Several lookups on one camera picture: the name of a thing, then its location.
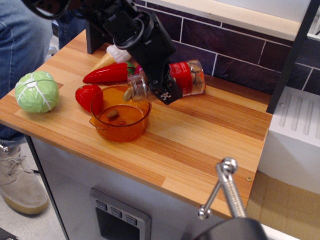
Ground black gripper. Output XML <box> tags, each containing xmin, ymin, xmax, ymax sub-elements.
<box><xmin>113</xmin><ymin>11</ymin><xmax>183</xmax><ymax>105</ymax></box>

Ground clear almond jar red label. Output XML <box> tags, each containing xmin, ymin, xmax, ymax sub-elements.
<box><xmin>123</xmin><ymin>59</ymin><xmax>206</xmax><ymax>103</ymax></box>

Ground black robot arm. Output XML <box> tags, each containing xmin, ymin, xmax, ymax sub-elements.
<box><xmin>23</xmin><ymin>0</ymin><xmax>183</xmax><ymax>105</ymax></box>

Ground orange transparent plastic pot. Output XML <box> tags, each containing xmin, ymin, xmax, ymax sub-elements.
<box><xmin>89</xmin><ymin>85</ymin><xmax>152</xmax><ymax>143</ymax></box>

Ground almond in pot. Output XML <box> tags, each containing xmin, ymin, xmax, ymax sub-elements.
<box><xmin>106</xmin><ymin>110</ymin><xmax>119</xmax><ymax>119</ymax></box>

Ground dark red toy egg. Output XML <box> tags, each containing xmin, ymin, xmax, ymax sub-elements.
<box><xmin>134</xmin><ymin>65</ymin><xmax>144</xmax><ymax>75</ymax></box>

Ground red toy chili pepper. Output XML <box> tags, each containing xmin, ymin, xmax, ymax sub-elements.
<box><xmin>82</xmin><ymin>62</ymin><xmax>136</xmax><ymax>84</ymax></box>

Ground toy ice cream cone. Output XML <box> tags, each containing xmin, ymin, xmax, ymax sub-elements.
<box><xmin>91</xmin><ymin>45</ymin><xmax>132</xmax><ymax>71</ymax></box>

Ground red toy strawberry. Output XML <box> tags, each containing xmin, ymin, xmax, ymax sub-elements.
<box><xmin>75</xmin><ymin>84</ymin><xmax>103</xmax><ymax>114</ymax></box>

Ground dark side panel board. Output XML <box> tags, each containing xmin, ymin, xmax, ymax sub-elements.
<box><xmin>85</xmin><ymin>20</ymin><xmax>106</xmax><ymax>54</ymax></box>

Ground green toy cabbage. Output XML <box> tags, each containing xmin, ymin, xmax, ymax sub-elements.
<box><xmin>14</xmin><ymin>71</ymin><xmax>60</xmax><ymax>113</ymax></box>

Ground grey toy oven control panel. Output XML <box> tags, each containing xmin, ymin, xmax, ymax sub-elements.
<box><xmin>89</xmin><ymin>188</ymin><xmax>152</xmax><ymax>240</ymax></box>

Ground person leg blue jeans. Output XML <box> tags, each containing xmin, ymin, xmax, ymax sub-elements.
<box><xmin>0</xmin><ymin>0</ymin><xmax>53</xmax><ymax>148</ymax></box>

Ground beige suede shoe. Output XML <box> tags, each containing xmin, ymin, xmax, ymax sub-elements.
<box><xmin>0</xmin><ymin>145</ymin><xmax>49</xmax><ymax>215</ymax></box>

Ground metal clamp screw handle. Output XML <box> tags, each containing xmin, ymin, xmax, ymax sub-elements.
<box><xmin>197</xmin><ymin>157</ymin><xmax>247</xmax><ymax>220</ymax></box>

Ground black shelf post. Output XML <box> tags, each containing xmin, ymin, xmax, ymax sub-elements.
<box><xmin>266</xmin><ymin>0</ymin><xmax>320</xmax><ymax>114</ymax></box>

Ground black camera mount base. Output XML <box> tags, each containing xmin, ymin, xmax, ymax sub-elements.
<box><xmin>194</xmin><ymin>217</ymin><xmax>268</xmax><ymax>240</ymax></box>

